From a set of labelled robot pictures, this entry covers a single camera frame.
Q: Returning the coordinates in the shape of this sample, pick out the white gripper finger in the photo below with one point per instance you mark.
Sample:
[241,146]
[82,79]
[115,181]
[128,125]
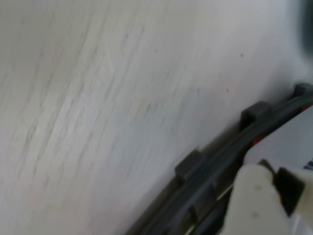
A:
[254,203]

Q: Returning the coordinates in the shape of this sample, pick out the white Shinkansen toy locomotive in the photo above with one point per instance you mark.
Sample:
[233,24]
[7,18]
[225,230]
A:
[281,142]

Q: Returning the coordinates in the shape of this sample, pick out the grey circular toy train track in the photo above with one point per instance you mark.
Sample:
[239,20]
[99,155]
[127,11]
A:
[210,169]

